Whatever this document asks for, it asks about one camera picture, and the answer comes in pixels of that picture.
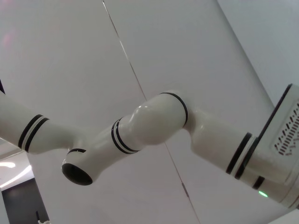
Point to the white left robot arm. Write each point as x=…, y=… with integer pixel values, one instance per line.
x=151, y=123

